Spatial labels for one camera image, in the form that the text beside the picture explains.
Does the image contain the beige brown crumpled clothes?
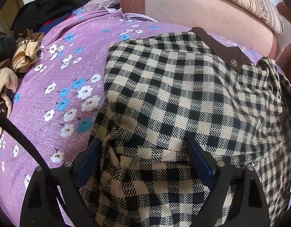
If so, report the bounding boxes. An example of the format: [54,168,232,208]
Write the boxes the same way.
[0,28,45,138]

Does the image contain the purple floral bed sheet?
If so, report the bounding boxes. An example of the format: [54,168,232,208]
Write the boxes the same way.
[0,9,291,226]

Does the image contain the brown wooden bed frame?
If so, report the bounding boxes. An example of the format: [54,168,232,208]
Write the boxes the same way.
[275,2,291,73]

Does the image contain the blue red clothes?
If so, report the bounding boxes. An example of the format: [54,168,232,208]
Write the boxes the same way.
[36,8,86,34]

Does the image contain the black cable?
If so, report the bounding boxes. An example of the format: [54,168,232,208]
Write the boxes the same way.
[0,110,68,227]

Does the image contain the pink quilted headboard cushion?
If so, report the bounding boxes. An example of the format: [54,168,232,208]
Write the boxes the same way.
[120,0,277,58]

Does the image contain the black cream checked jacket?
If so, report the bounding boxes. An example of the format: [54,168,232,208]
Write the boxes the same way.
[81,28,291,226]

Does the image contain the black clothes pile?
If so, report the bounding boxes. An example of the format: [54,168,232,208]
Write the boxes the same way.
[0,0,91,63]

